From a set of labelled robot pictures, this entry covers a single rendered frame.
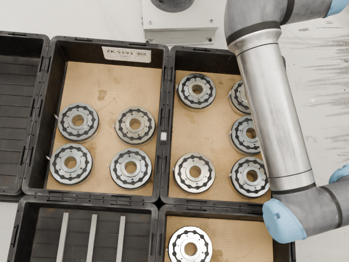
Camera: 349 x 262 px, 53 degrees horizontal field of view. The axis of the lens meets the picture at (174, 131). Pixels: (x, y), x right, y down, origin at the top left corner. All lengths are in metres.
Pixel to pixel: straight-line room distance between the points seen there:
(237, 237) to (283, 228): 0.31
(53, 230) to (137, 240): 0.20
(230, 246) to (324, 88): 0.63
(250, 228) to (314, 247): 0.26
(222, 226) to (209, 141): 0.22
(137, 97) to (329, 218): 0.56
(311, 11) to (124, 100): 0.51
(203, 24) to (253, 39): 0.52
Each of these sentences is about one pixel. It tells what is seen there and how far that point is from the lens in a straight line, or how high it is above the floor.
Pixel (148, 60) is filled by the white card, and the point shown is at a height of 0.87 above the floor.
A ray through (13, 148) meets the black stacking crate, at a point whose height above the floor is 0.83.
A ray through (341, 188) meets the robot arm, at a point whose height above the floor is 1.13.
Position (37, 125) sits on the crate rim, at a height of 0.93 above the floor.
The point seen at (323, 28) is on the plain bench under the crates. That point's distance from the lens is 1.36.
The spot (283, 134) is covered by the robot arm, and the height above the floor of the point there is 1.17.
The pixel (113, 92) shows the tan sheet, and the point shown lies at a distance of 0.96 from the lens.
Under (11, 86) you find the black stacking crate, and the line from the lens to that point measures 1.03.
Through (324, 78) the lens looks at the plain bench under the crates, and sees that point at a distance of 1.26.
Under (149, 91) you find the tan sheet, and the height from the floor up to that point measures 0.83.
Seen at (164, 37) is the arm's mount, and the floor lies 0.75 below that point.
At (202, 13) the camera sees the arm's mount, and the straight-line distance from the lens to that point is 1.14.
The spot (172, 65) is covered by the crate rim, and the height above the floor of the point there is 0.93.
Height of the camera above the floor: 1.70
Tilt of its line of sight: 71 degrees down
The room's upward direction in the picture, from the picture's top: 12 degrees clockwise
